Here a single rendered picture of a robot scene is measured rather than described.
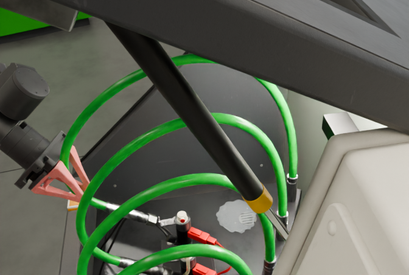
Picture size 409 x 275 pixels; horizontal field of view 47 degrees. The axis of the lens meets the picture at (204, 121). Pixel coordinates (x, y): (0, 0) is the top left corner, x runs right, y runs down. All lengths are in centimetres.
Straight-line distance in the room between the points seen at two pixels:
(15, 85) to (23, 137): 9
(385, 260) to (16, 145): 61
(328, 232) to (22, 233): 224
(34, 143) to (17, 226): 178
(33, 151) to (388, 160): 58
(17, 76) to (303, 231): 50
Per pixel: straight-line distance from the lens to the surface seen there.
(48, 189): 79
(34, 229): 248
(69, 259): 104
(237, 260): 57
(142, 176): 121
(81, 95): 331
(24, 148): 77
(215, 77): 105
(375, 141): 31
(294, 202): 88
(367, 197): 28
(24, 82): 73
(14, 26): 419
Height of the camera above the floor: 174
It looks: 37 degrees down
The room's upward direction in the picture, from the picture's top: 4 degrees counter-clockwise
